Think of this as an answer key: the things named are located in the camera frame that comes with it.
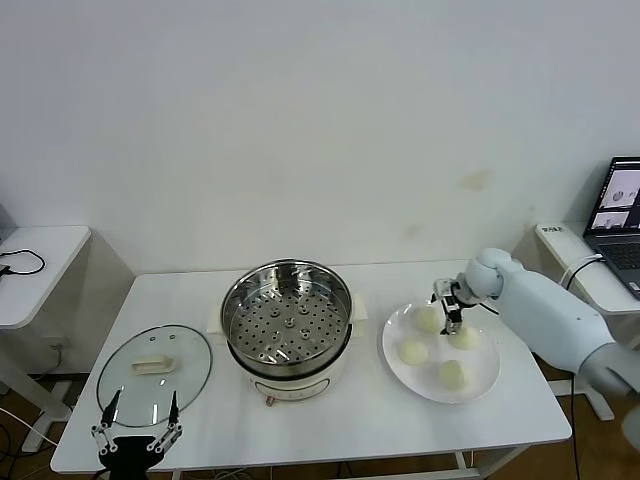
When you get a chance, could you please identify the grey open laptop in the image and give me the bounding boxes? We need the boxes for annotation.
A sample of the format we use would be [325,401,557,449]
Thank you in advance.
[582,156,640,301]

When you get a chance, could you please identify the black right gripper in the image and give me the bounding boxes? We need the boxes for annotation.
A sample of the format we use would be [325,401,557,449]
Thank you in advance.
[440,279,476,335]

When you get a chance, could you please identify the white floor cable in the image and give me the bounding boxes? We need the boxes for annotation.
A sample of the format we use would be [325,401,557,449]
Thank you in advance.
[0,407,57,446]

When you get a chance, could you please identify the stainless steel steamer basket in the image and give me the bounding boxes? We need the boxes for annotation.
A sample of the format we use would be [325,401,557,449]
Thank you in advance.
[221,258,354,374]

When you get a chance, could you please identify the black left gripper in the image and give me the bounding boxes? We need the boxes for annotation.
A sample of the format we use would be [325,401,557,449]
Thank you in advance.
[90,389,184,480]

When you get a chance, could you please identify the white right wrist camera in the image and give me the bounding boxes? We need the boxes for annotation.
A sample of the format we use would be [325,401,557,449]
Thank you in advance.
[430,278,454,304]

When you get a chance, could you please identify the round glass pot lid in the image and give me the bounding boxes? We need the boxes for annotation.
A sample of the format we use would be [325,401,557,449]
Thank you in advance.
[96,324,214,429]

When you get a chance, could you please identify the white strap cable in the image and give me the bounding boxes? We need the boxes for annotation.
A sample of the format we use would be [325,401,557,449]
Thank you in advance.
[560,253,604,289]

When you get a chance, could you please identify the white steamed baozi bun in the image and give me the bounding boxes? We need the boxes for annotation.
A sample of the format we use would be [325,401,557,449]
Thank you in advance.
[413,305,442,334]
[397,337,430,368]
[437,359,471,390]
[447,324,481,354]

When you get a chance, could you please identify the white side table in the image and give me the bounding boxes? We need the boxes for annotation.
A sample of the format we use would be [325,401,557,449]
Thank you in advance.
[0,224,136,454]
[512,221,640,421]

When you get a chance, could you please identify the black looped cable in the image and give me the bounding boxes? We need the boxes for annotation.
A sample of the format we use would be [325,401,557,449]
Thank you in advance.
[0,248,46,281]

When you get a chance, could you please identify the white round plate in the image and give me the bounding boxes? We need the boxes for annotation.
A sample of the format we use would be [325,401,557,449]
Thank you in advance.
[381,299,502,405]

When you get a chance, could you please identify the white main table frame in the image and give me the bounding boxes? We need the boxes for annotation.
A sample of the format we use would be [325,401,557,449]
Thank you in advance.
[169,444,531,480]

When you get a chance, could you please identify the black laptop power cable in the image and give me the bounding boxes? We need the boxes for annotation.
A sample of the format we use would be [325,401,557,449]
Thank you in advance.
[563,257,604,480]

